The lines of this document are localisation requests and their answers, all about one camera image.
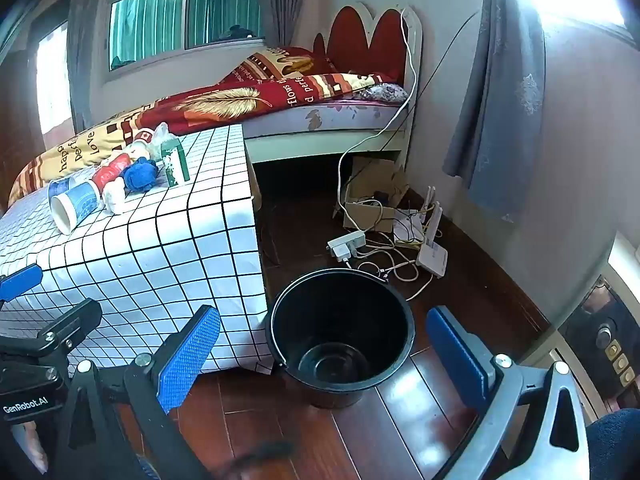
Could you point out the table with checked tablecloth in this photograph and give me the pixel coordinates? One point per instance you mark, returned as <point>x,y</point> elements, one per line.
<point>150,250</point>

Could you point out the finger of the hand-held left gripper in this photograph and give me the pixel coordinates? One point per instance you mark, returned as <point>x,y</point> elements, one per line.
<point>20,281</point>
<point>67,322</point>

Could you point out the white printed packet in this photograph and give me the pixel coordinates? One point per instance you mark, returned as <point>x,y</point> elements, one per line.
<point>115,199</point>

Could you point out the green carton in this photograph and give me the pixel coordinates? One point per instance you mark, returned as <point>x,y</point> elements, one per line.
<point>175,160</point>

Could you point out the clear plastic bag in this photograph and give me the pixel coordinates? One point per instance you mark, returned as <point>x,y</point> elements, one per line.
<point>161,134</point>

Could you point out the blue grey curtain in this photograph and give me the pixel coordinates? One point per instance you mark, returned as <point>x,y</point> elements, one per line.
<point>500,110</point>

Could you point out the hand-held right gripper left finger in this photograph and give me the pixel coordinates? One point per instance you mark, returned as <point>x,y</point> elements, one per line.
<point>187,360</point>

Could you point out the white framed window green screen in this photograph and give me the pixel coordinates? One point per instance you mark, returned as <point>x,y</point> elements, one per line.
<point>187,10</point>

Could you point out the blue white paper cup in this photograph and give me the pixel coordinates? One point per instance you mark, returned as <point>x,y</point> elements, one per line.
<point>60,187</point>
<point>80,201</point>

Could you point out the black plastic bucket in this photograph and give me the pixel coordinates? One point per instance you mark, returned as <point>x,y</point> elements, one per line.
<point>340,360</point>

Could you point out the red white paper cup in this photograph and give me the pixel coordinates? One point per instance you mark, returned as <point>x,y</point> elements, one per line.
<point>139,141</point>

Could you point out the cardboard box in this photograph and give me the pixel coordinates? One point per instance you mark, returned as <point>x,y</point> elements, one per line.
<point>370,170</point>

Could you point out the grey floral pillow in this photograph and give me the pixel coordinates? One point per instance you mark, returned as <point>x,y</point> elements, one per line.
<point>382,92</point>

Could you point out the cream bedside cabinet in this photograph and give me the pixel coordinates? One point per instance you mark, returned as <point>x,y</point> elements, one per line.
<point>622,265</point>

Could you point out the red plastic bag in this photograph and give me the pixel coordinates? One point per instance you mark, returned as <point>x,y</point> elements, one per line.
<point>112,170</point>

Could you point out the bed with red blanket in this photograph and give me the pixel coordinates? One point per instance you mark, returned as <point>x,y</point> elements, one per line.
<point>225,105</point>

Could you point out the person's right leg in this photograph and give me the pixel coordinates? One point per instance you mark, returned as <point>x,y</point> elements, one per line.
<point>617,445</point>

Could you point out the blue cloth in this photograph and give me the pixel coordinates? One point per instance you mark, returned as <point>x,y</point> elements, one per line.
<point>142,173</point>

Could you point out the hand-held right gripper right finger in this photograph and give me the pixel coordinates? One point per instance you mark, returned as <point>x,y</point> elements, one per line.
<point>457,355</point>

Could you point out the person's left hand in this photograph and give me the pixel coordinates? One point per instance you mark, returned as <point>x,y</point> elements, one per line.
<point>27,442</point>

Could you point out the white router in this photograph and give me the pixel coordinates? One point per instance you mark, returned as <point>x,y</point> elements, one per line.
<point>432,255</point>

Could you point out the white power strip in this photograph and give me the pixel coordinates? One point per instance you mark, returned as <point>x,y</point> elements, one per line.
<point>345,243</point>

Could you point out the lilac floral mattress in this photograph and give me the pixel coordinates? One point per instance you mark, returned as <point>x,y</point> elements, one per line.
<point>340,115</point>

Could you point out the white bed frame red headboard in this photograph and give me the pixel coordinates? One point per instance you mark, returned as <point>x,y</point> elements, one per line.
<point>325,146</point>

